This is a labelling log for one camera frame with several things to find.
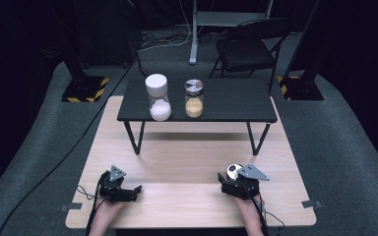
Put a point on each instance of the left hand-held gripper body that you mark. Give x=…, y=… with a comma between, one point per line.
x=113, y=191

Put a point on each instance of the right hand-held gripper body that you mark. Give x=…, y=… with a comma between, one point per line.
x=242, y=188

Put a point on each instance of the glass jar holed white lid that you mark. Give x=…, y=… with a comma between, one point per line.
x=233, y=170

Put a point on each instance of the glass jar silver lid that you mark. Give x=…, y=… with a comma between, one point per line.
x=193, y=108

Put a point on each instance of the black metal shelf rack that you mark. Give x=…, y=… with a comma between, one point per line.
x=229, y=98

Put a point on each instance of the person's left hand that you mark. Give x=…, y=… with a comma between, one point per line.
x=106, y=209

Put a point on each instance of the person's right hand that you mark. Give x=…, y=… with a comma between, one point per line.
x=251, y=206

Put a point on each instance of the black stand striped base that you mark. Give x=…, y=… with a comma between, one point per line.
x=85, y=88
x=303, y=88

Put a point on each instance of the glass jar tall white lid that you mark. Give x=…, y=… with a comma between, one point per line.
x=156, y=85

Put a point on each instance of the black folding chair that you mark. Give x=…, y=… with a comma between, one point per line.
x=246, y=55

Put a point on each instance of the grey desk white legs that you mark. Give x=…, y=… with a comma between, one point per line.
x=194, y=32

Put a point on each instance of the grey metal bracket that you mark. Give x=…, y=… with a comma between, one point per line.
x=71, y=206
x=311, y=204

